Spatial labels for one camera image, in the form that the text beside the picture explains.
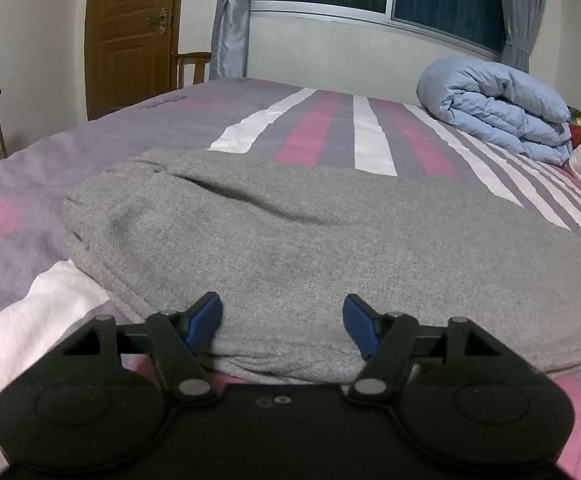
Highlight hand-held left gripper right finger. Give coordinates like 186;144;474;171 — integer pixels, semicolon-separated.
343;293;509;406

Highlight grey curtain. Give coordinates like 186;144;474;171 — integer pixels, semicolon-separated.
209;0;257;81
497;0;552;74

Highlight grey pants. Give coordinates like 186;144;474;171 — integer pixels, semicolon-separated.
63;148;581;382

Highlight metal door handle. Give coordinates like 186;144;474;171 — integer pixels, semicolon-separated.
145;6;172;36

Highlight light blue folded duvet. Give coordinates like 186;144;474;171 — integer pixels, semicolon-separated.
416;57;574;165

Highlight bed with striped sheet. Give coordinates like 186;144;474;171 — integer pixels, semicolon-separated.
0;76;581;480

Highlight brown wooden door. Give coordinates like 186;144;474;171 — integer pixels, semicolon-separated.
84;0;186;122

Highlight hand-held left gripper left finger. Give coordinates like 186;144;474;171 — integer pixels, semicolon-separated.
61;292;224;406

